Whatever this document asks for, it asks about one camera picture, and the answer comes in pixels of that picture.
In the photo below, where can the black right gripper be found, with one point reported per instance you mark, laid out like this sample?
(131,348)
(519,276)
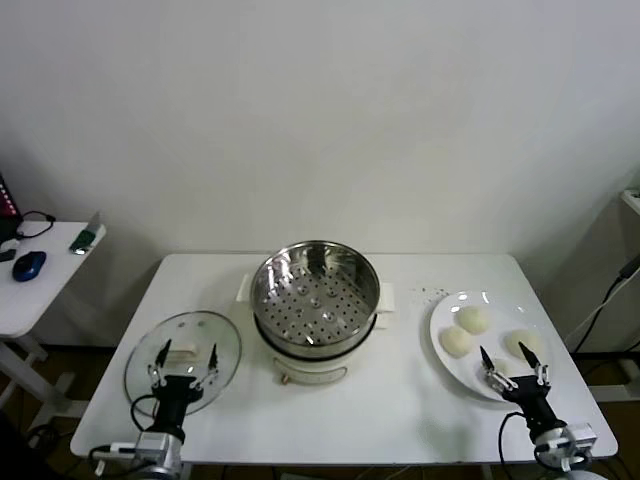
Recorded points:
(532,400)

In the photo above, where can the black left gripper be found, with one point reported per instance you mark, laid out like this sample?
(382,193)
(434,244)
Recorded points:
(172,400)

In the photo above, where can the round glass pot lid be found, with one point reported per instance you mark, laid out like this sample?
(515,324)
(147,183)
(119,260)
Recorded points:
(185,345)

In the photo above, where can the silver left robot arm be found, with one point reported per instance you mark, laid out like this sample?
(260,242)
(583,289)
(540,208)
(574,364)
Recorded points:
(157,452)

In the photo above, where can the stainless steel steamer basket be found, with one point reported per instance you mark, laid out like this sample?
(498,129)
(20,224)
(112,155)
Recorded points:
(315,300)

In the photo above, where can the white round plate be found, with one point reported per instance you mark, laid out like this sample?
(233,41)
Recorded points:
(465,372)

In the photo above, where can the white side table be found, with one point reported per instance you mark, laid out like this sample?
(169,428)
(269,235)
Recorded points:
(50,285)

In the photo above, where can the green and white flat box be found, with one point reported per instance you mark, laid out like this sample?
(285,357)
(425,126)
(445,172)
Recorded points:
(85,239)

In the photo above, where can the white floor power strip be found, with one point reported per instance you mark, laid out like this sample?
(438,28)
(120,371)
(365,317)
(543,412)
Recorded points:
(35,440)

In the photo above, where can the blue computer mouse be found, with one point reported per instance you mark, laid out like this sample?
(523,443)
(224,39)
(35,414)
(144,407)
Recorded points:
(28,265)

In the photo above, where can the white shelf edge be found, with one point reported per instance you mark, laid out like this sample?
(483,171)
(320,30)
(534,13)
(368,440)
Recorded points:
(632,197)

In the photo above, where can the small black flat object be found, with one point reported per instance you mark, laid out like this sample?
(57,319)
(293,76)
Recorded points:
(6,256)

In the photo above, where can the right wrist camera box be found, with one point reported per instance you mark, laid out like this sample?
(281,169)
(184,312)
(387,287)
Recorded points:
(581,435)

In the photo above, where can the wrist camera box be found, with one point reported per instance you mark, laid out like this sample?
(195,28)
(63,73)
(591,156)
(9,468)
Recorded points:
(117,449)
(581,435)

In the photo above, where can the white floor frame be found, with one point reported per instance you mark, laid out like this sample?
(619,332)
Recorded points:
(615,392)

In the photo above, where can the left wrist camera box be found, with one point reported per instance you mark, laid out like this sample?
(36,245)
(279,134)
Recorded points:
(117,449)

